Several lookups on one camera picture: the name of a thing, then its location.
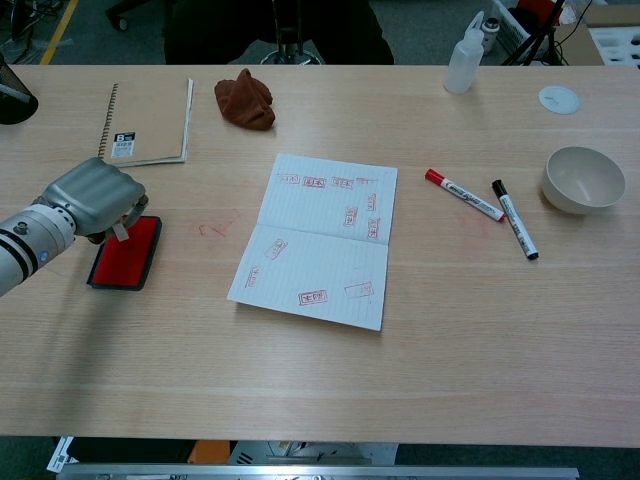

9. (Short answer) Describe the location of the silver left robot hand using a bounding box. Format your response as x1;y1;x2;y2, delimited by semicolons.
32;157;147;245

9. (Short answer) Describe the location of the brown kraft spiral notebook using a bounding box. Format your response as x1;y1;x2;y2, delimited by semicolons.
95;78;195;170

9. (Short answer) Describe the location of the open white lined notebook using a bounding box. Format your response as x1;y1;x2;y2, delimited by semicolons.
226;153;399;332

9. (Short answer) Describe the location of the red ink pad clear lid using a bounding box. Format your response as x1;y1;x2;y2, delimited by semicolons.
86;215;164;292

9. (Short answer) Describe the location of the black mesh pen holder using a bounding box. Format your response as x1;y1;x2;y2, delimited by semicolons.
0;52;40;126

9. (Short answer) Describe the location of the crumpled brown cloth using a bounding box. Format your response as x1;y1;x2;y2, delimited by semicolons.
214;68;277;132

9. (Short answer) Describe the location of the black chair caster leg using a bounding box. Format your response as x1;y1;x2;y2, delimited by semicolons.
105;0;167;31

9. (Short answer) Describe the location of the chrome office chair base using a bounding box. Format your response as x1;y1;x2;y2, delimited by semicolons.
259;0;326;66

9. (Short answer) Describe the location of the white printed paper sheet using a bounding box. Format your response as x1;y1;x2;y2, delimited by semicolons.
47;436;76;474

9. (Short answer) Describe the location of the white base unit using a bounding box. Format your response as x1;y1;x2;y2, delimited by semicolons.
229;440;399;466

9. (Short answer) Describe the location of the red cap whiteboard marker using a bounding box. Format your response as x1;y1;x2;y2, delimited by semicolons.
424;168;506;223

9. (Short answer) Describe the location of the translucent squeeze bottle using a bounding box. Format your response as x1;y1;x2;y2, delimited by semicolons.
443;10;486;95

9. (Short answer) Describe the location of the black cap whiteboard marker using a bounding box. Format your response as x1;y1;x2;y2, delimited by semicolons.
491;179;540;261

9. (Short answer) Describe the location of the small bottle dark cap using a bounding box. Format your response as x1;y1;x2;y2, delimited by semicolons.
482;17;502;54

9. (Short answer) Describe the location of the white plastic basket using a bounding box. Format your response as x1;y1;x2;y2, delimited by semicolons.
492;0;532;51

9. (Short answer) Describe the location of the black tripod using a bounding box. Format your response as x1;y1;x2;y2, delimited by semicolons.
502;0;574;67

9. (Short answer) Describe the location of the round white desk grommet cap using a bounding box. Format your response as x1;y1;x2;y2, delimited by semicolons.
538;85;581;116

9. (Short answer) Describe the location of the beige bowl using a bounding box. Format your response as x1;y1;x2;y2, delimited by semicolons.
541;145;627;216

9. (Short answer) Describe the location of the white foam tray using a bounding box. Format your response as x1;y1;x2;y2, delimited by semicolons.
589;27;640;69

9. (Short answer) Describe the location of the brown cardboard box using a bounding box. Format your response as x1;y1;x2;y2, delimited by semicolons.
584;0;640;29

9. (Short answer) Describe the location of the aluminium profile rail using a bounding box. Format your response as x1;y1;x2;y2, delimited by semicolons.
57;464;580;480

